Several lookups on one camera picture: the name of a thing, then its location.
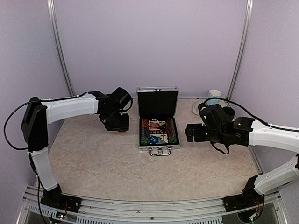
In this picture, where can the white swirl plate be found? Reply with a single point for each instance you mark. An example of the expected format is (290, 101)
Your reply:
(195, 109)

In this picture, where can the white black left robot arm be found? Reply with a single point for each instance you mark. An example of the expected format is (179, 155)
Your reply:
(38, 116)

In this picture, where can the poker chip row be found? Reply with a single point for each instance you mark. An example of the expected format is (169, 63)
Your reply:
(170, 128)
(144, 128)

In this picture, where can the aluminium poker case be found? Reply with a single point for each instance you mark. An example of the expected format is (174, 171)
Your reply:
(158, 103)

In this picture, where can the dark green mug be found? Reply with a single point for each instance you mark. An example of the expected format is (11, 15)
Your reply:
(229, 113)

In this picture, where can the green chip stack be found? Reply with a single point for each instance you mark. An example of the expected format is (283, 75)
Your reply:
(144, 140)

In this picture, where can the right poker chip row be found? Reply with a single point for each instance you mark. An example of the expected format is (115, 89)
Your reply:
(170, 128)

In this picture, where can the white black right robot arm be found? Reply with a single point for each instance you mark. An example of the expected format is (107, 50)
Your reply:
(277, 149)

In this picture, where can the black triangular dealer button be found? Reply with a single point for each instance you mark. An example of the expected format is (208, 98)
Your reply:
(161, 125)

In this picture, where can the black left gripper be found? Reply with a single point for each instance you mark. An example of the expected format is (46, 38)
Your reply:
(124, 125)

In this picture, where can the blue small blind button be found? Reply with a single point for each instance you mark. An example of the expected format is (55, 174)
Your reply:
(153, 140)

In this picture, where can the red dice row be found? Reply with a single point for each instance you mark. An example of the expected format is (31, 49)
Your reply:
(158, 132)

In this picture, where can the red playing card deck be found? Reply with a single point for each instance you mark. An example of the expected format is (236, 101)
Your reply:
(152, 128)

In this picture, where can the left poker chip row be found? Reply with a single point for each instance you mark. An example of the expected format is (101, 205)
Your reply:
(144, 128)

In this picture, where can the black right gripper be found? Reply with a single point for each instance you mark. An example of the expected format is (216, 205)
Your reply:
(189, 131)

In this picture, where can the green chip group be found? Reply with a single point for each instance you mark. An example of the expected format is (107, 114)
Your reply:
(173, 140)

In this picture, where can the right aluminium frame post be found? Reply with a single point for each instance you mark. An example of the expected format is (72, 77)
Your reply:
(242, 47)

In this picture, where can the light blue ribbed cup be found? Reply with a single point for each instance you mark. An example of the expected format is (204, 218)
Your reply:
(213, 94)

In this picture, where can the clear round plastic lid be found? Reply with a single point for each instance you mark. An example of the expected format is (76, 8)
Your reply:
(154, 122)

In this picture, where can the front aluminium rail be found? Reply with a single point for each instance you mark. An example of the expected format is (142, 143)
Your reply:
(105, 211)

